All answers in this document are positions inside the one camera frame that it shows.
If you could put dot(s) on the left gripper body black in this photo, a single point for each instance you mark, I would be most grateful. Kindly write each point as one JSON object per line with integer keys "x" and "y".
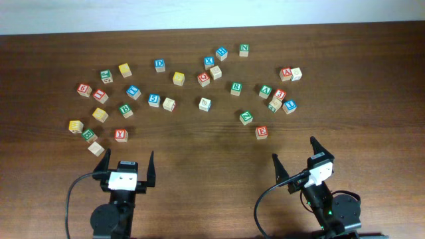
{"x": 142, "y": 186}

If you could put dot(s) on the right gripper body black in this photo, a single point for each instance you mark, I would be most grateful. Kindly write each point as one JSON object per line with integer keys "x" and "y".
{"x": 295, "y": 185}

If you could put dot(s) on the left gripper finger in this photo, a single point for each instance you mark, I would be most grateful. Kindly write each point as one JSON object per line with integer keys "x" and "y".
{"x": 151, "y": 174}
{"x": 103, "y": 165}

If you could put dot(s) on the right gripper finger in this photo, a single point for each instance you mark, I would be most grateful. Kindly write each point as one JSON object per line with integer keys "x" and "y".
{"x": 281, "y": 174}
{"x": 319, "y": 150}

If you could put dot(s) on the green R block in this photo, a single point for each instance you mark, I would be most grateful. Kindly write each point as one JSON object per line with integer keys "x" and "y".
{"x": 236, "y": 89}

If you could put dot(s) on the yellow S block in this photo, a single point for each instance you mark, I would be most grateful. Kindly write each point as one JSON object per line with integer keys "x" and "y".
{"x": 178, "y": 78}

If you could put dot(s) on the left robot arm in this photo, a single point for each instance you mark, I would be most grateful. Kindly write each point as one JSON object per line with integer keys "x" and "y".
{"x": 114, "y": 219}

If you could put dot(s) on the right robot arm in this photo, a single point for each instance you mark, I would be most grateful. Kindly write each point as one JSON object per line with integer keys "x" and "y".
{"x": 338, "y": 213}

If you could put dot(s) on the plain wooden block bottom left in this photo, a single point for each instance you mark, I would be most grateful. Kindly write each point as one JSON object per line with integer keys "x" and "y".
{"x": 96, "y": 149}

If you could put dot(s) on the red Y block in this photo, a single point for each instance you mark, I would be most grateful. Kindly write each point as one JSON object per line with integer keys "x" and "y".
{"x": 121, "y": 135}

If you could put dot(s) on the green E block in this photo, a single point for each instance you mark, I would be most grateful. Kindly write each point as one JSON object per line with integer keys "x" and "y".
{"x": 89, "y": 136}

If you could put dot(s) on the red E block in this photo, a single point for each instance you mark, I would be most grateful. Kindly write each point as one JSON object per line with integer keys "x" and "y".
{"x": 261, "y": 132}

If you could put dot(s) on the yellow W block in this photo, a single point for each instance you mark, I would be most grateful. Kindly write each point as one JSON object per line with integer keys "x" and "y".
{"x": 75, "y": 126}

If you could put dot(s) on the blue L block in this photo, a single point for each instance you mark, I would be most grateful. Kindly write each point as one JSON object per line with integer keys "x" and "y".
{"x": 289, "y": 106}

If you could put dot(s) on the yellow block left middle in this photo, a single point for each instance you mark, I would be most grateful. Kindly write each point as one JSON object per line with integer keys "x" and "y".
{"x": 100, "y": 115}

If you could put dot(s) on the green B block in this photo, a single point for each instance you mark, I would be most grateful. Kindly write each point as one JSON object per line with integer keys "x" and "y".
{"x": 126, "y": 110}

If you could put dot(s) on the green 4 block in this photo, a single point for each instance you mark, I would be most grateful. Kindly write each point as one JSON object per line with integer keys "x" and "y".
{"x": 274, "y": 105}

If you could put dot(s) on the red 3 block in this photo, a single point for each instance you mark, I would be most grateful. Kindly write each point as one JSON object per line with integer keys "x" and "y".
{"x": 279, "y": 95}

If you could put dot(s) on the green Z block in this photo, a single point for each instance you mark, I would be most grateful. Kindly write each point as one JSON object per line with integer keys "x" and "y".
{"x": 246, "y": 117}

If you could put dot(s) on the wooden block red side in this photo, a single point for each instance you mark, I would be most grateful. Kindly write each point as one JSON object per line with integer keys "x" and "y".
{"x": 169, "y": 104}

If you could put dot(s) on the blue 5 block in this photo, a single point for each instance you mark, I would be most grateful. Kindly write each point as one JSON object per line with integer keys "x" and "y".
{"x": 154, "y": 100}

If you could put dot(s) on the red 1 block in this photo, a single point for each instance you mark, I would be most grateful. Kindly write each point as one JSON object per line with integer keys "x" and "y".
{"x": 100, "y": 96}

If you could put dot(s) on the blue block left middle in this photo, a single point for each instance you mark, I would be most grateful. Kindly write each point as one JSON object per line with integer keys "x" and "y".
{"x": 133, "y": 92}

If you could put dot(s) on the green A block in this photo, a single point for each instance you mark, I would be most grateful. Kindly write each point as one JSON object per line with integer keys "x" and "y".
{"x": 265, "y": 91}

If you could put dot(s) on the plain wooden block by A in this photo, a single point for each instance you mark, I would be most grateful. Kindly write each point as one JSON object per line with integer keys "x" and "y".
{"x": 296, "y": 74}

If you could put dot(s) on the red 6 block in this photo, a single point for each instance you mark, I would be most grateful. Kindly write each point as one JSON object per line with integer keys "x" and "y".
{"x": 84, "y": 90}

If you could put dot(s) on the red A block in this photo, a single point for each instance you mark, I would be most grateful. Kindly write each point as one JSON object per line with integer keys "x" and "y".
{"x": 286, "y": 74}

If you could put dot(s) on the plain wooden block centre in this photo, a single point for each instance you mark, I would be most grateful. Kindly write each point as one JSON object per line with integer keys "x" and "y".
{"x": 205, "y": 104}

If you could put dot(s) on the green J block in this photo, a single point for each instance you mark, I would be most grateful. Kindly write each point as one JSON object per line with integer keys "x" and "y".
{"x": 106, "y": 76}

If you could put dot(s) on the yellow block top left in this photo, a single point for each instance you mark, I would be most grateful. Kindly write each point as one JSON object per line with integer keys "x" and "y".
{"x": 125, "y": 70}

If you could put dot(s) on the red Q block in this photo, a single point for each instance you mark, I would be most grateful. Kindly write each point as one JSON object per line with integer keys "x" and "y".
{"x": 203, "y": 79}

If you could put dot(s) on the blue D block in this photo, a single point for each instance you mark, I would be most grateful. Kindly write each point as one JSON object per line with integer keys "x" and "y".
{"x": 159, "y": 65}

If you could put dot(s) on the plain wooden block by X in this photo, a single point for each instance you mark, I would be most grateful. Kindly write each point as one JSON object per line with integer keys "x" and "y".
{"x": 215, "y": 72}

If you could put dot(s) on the green N block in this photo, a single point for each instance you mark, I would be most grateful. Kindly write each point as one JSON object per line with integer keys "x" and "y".
{"x": 244, "y": 50}

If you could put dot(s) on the blue X block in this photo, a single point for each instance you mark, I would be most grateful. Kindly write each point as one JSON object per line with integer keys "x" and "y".
{"x": 208, "y": 62}

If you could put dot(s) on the blue H block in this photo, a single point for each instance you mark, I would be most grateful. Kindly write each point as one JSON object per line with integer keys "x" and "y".
{"x": 221, "y": 53}

